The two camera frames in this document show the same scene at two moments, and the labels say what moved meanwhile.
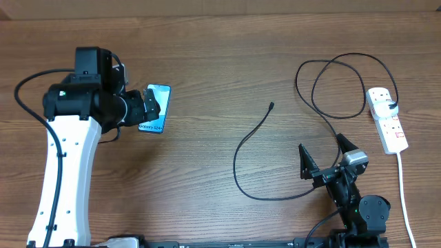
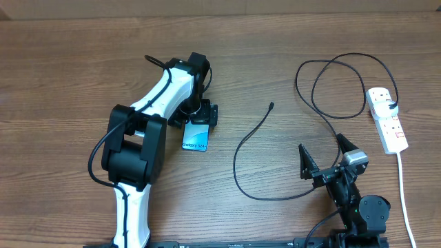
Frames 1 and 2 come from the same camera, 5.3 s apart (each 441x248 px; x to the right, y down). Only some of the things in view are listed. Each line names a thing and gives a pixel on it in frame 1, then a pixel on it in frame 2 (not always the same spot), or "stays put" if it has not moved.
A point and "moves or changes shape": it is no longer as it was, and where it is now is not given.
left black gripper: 136,99 → 206,114
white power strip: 389,129 stays put
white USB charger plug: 382,109 stays put
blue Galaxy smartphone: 162,93 moves or changes shape
